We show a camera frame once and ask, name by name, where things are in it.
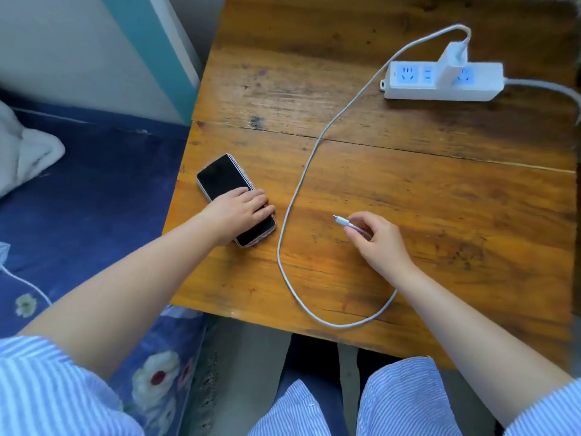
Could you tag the person's left hand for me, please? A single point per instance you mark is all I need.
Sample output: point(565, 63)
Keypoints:
point(231, 215)

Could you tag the person's right hand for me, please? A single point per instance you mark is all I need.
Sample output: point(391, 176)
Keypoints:
point(386, 249)

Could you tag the person's left little finger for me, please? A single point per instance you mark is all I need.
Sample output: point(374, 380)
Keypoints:
point(238, 191)

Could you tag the person's right thumb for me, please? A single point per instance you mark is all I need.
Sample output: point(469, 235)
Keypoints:
point(364, 242)

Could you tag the person's left middle finger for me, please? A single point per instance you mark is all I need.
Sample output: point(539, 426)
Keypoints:
point(258, 205)

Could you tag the black smartphone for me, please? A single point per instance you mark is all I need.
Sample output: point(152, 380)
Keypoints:
point(220, 177)

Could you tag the person's left forearm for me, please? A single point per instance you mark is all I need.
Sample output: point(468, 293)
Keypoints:
point(127, 286)

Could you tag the person's right forearm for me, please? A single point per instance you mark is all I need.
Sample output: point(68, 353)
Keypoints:
point(472, 345)

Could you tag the blue floral bed sheet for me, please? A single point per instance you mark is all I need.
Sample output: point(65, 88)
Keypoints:
point(104, 195)

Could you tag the white power strip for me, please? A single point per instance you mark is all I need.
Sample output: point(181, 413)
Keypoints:
point(481, 83)

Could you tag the white charger adapter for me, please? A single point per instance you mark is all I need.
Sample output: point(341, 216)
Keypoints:
point(451, 63)

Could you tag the white blanket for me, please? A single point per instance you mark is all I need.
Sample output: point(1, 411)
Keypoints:
point(25, 152)

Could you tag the blue striped shirt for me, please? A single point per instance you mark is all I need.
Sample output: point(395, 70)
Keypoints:
point(45, 395)

